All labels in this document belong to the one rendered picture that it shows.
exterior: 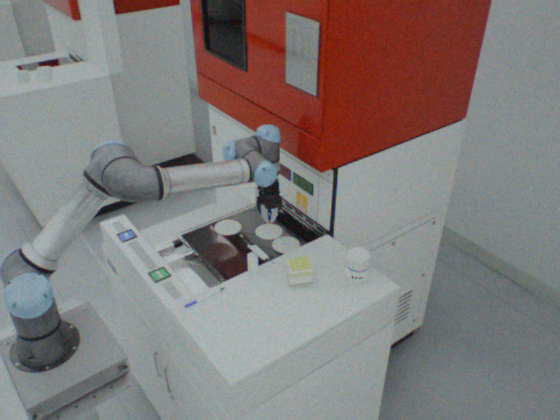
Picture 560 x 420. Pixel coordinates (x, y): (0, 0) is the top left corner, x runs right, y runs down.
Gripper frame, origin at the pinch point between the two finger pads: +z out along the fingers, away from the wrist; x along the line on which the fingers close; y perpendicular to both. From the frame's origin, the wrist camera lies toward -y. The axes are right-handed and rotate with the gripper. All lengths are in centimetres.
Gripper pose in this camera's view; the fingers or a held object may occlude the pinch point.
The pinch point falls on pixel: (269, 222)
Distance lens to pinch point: 185.6
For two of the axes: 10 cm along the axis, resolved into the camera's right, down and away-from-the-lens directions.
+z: 0.0, 8.3, 5.6
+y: -0.5, -5.6, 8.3
